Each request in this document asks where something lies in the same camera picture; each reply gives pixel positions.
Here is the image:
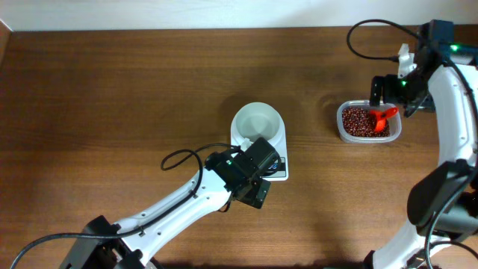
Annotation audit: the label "red measuring scoop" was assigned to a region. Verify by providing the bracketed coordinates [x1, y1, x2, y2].
[369, 108, 399, 132]

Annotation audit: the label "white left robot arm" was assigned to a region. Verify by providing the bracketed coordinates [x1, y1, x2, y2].
[60, 138, 282, 268]

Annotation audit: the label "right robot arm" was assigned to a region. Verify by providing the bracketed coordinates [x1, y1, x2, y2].
[362, 19, 477, 268]

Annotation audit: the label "white digital kitchen scale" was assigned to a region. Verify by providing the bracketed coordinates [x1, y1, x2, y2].
[231, 119, 288, 182]

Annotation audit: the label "grey round bowl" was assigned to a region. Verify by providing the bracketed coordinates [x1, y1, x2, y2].
[231, 102, 282, 143]

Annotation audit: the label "clear plastic container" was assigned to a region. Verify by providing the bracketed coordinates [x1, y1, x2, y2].
[337, 100, 402, 143]

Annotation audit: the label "red adzuki beans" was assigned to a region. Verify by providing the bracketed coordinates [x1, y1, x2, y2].
[341, 108, 390, 137]

